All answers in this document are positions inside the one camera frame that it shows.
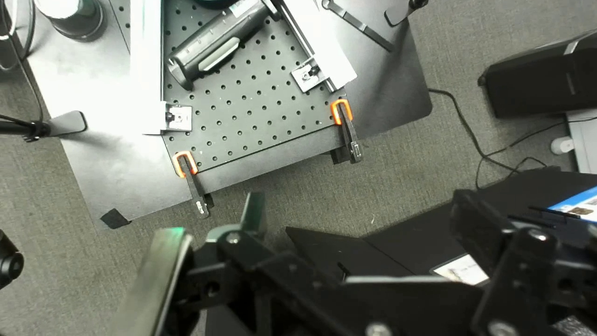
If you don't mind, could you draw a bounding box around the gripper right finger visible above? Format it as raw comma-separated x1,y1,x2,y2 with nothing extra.
450,189,597,336

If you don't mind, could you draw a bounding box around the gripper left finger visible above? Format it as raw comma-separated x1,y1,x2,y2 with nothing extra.
112,191,356,336

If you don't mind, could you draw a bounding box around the black and orange clamp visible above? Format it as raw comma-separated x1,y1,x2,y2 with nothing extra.
329,98,364,165
172,150,215,219

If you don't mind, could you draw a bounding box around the small white plug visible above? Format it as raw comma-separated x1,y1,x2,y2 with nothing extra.
550,136,575,155

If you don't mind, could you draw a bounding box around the white furniture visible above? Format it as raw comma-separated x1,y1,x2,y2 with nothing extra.
566,109,597,174

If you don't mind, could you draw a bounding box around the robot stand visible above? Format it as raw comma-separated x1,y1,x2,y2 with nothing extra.
14,0,433,230

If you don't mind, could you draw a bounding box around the black box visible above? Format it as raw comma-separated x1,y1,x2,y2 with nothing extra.
478,29,597,119

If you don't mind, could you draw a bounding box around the dark grey cylindrical device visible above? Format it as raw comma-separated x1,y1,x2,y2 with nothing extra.
167,0,281,91

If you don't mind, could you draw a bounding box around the black round knob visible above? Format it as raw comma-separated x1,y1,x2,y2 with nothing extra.
0,229,25,291

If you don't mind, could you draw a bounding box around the grey round canister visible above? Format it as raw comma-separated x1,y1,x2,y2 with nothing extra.
34,0,106,42

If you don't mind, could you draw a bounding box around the black cable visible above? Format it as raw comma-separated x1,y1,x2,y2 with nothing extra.
0,0,45,123
428,88,597,189

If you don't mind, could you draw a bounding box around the white metal rail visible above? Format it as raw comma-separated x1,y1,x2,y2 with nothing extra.
129,0,193,136
275,0,358,94

